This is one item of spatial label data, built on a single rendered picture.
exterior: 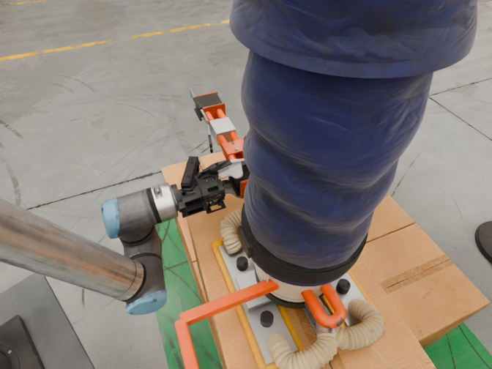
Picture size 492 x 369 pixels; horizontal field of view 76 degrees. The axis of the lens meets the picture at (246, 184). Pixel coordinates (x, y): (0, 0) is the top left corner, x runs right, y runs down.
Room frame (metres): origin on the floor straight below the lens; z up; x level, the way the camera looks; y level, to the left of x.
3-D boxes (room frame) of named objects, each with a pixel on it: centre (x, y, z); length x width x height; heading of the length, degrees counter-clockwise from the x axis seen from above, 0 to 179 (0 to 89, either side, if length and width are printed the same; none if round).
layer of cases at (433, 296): (0.83, -0.24, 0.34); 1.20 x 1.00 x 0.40; 23
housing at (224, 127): (0.77, 0.07, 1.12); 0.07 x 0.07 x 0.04; 22
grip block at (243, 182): (0.57, -0.01, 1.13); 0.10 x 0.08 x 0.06; 112
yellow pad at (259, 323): (0.30, -0.02, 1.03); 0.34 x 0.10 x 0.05; 22
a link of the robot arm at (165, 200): (0.49, 0.20, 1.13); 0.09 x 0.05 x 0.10; 23
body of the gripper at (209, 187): (0.51, 0.12, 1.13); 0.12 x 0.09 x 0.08; 113
